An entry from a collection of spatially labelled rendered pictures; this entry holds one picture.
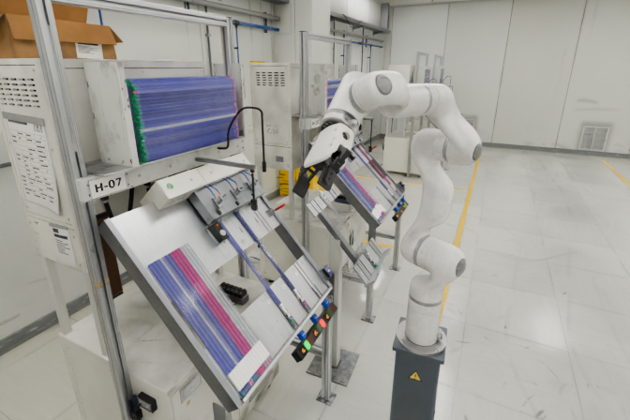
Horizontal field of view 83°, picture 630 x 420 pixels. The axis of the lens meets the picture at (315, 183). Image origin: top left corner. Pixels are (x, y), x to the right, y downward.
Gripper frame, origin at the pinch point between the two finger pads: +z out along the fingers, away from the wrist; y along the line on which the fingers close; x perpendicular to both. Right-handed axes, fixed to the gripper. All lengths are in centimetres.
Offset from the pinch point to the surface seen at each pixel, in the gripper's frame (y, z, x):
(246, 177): 83, -30, -10
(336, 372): 118, 24, -123
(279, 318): 67, 18, -44
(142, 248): 69, 18, 13
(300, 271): 78, -5, -51
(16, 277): 236, 49, 44
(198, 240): 74, 6, -3
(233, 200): 79, -16, -9
